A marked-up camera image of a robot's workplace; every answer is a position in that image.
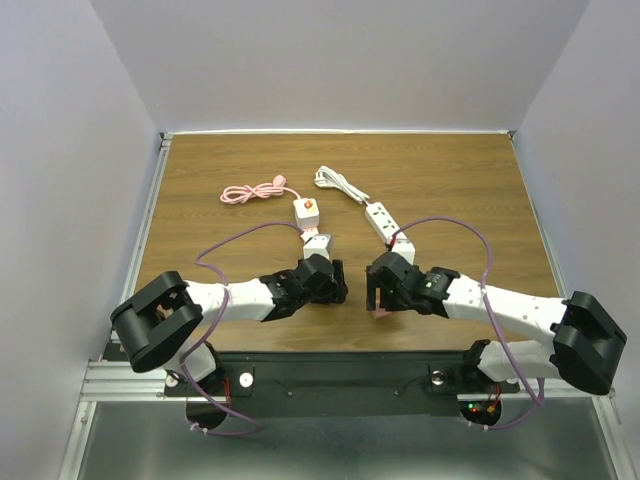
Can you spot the pink power strip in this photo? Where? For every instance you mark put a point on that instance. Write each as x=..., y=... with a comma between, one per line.
x=309, y=233

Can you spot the white power strip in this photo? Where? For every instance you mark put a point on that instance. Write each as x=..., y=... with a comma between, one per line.
x=381, y=221

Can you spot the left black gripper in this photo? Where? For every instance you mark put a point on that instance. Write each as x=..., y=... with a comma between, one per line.
x=335, y=290

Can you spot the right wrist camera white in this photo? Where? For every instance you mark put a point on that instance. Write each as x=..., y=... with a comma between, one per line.
x=402, y=246

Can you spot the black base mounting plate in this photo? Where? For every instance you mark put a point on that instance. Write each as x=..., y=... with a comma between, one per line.
x=329, y=384

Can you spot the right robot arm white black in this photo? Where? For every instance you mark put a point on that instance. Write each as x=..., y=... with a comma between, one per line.
x=572, y=339

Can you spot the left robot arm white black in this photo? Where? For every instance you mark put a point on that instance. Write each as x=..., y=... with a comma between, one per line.
x=155, y=325

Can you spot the white cube socket adapter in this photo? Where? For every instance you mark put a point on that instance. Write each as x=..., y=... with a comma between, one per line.
x=306, y=213

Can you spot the aluminium frame rail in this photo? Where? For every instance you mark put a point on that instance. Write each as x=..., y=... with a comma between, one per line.
x=116, y=382

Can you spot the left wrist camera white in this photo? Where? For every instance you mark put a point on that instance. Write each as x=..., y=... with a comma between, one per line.
x=320, y=244

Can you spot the pink usb charger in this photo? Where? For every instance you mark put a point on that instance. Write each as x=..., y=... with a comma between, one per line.
x=379, y=313

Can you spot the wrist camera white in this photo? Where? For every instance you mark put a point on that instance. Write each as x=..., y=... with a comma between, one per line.
x=320, y=244
x=402, y=246

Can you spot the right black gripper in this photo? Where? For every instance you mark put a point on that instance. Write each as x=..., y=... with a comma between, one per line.
x=385, y=300

